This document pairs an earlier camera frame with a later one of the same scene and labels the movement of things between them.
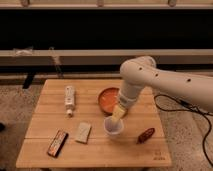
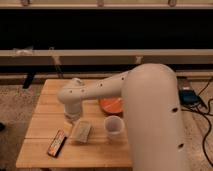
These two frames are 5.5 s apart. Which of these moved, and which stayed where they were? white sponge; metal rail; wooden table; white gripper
Moved: white gripper
Stayed: metal rail; wooden table; white sponge
